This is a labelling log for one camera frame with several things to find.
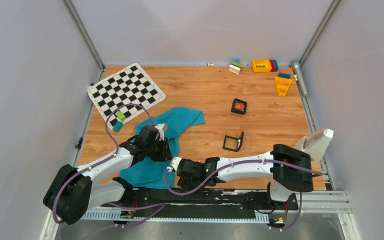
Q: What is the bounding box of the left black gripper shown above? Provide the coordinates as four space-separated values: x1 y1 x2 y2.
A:
145 136 174 162

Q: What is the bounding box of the teal t-shirt garment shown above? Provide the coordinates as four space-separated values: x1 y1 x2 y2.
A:
119 106 206 190

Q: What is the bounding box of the black square display case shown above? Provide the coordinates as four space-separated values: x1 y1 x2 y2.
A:
222 131 245 152

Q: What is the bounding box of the orange brooch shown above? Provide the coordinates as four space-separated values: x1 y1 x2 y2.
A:
234 102 245 111

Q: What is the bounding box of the black hinged display case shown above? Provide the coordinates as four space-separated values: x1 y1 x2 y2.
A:
230 98 248 115

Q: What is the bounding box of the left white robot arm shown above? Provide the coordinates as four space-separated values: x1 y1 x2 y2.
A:
43 123 172 225

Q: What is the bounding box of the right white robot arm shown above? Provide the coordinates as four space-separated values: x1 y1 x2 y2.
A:
167 144 321 209

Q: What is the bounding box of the teal block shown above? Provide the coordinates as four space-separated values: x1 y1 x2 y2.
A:
112 121 123 133

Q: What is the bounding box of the lime green block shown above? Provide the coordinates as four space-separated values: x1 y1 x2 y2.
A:
115 111 126 121

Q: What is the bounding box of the black white checkerboard mat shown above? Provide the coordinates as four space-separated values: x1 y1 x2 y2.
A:
87 62 166 130

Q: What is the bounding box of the white green blue block stack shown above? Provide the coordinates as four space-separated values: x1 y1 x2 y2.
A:
228 58 243 75

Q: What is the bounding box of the yellow toy box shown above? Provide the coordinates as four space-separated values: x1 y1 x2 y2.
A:
251 59 273 73

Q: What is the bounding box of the yellow triangular toy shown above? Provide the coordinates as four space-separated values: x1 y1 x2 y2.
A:
274 76 293 97

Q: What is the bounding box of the white tilted device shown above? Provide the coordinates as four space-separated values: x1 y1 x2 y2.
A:
294 128 334 163

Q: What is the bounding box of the blue flat block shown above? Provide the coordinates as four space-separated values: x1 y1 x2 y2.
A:
277 72 291 79

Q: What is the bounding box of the red blue block pair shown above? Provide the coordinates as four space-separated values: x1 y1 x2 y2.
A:
269 59 279 72

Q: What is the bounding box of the grey metal cylinder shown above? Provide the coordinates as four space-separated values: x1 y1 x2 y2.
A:
290 60 308 96

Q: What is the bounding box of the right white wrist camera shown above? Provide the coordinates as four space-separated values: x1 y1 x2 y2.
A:
169 157 182 172

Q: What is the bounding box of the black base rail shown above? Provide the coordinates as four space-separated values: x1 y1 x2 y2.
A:
115 187 299 217

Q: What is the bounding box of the white slotted cable duct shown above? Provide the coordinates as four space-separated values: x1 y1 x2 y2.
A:
81 208 270 224

